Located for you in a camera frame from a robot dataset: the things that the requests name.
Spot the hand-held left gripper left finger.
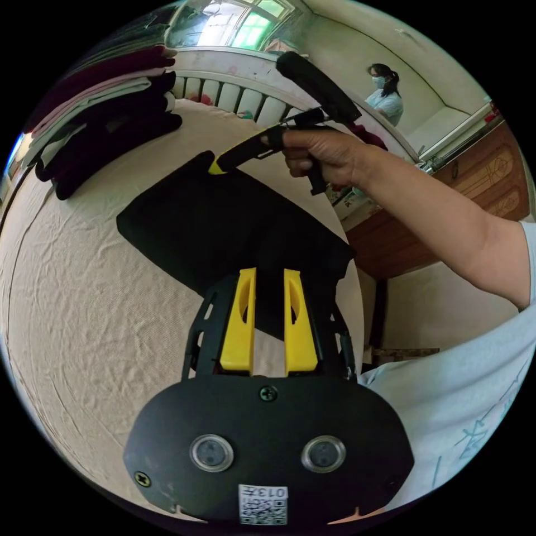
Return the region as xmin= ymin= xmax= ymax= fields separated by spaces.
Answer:
xmin=219 ymin=267 xmax=257 ymax=374

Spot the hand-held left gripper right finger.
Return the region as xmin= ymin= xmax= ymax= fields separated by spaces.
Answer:
xmin=283 ymin=268 xmax=318 ymax=377

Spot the black t-shirt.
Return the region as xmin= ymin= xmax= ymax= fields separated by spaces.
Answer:
xmin=116 ymin=150 xmax=357 ymax=349

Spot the person's right forearm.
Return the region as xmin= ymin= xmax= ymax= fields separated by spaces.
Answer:
xmin=353 ymin=140 xmax=533 ymax=312

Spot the person's right hand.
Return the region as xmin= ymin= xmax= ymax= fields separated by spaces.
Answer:
xmin=280 ymin=127 xmax=371 ymax=190

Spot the pile of clothes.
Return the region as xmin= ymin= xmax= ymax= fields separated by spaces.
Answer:
xmin=22 ymin=44 xmax=184 ymax=202

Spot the window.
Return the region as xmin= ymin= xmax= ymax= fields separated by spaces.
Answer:
xmin=166 ymin=0 xmax=303 ymax=54

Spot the bed with beige sheet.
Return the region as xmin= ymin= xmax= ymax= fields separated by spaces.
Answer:
xmin=0 ymin=46 xmax=420 ymax=518

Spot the person's body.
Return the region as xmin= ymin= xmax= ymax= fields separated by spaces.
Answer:
xmin=359 ymin=221 xmax=536 ymax=516

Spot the brown wooden cupboard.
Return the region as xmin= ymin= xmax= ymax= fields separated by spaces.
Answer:
xmin=346 ymin=109 xmax=532 ymax=282

